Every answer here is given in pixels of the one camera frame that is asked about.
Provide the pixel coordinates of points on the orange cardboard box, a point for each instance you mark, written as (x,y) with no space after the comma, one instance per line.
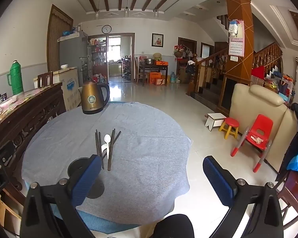
(154,76)
(161,81)

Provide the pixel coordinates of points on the blue water jug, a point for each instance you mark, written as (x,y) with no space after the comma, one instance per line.
(172,78)

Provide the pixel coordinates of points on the carved dark wooden sideboard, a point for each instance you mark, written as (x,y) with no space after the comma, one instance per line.
(19,119)

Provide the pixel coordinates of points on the dark wooden side table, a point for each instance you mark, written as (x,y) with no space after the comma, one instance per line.
(152,67)

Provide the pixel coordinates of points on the red plastic child chair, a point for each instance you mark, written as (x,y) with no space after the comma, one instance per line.
(262,129)

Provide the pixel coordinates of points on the glass pendant lamp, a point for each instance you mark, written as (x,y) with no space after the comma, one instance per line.
(97,12)
(126,11)
(155,11)

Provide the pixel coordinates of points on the framed wall picture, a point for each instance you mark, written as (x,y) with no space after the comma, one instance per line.
(157,40)

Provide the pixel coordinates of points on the blue table undercloth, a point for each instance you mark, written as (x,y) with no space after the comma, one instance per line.
(104,222)

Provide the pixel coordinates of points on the dark cloth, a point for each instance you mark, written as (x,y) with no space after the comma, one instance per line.
(173,226)

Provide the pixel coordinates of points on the wooden staircase with railing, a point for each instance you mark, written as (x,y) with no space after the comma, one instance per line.
(208,84)

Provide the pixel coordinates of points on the grey refrigerator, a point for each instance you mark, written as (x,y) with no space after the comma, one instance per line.
(72,54)

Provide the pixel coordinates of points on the round wall clock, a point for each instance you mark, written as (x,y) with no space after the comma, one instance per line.
(106,29)

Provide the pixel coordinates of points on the brown wooden door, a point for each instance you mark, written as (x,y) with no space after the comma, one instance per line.
(57,37)

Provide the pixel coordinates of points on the bronze electric kettle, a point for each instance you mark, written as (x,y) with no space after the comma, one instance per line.
(92,96)

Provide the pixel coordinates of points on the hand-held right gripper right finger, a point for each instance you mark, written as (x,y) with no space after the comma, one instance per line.
(216,179)

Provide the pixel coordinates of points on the flat orange box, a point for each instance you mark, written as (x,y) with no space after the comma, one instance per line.
(161,62)

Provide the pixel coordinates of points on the green thermos flask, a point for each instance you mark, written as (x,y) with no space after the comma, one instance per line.
(16,78)

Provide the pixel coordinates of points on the round table with grey cloth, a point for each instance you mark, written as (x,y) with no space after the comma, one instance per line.
(144,158)

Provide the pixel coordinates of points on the metal bowl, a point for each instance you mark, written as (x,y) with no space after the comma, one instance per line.
(149,61)

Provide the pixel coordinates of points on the red and yellow stool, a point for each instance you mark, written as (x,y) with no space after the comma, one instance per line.
(231,122)

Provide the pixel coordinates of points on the small white wooden stool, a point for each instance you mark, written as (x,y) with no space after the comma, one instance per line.
(214,116)

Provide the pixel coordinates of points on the white printed cardboard box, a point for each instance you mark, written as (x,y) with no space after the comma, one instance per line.
(70,91)

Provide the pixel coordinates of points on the reddish wooden chair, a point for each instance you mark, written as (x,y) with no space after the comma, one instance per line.
(293,191)

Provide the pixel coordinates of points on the beige leather armchair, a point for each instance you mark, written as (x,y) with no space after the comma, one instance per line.
(253,99)

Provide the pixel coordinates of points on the wooden dining chair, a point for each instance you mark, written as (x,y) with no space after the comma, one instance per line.
(45,79)

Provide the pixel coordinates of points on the pink wall calendar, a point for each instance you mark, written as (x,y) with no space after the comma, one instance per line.
(236,45)

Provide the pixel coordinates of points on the black utensil holder cup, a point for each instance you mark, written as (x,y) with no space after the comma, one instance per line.
(75,167)

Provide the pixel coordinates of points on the orange wooden pillar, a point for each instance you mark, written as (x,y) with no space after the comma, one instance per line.
(239,10)

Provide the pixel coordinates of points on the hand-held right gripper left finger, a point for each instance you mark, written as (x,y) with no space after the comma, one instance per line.
(87,176)

